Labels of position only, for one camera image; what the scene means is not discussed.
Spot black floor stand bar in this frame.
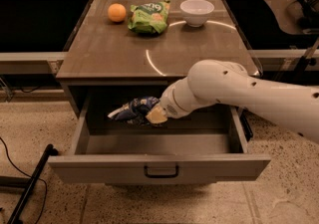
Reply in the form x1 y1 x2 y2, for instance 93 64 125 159
7 144 58 224

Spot blue chip bag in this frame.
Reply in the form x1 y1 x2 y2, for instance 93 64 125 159
108 97 160 125

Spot black headphones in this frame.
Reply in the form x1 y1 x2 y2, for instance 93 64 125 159
295 0 319 30

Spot green chip bag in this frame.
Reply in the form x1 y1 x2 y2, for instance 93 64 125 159
128 0 170 35

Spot orange fruit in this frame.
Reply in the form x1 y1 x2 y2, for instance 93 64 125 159
108 3 127 23

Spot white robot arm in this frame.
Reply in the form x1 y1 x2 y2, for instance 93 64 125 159
147 60 319 143

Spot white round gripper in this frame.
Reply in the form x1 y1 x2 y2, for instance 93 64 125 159
146 78 215 124

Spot grey cabinet with wooden top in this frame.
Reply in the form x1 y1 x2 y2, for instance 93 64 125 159
57 0 259 112

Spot open grey top drawer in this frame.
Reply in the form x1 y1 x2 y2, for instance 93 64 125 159
49 94 271 185

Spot black floor cable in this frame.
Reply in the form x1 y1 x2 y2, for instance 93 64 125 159
0 136 49 224

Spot black drawer handle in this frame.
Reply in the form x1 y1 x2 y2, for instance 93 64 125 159
144 165 179 179

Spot white bowl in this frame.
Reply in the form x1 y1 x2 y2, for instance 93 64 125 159
180 0 214 27

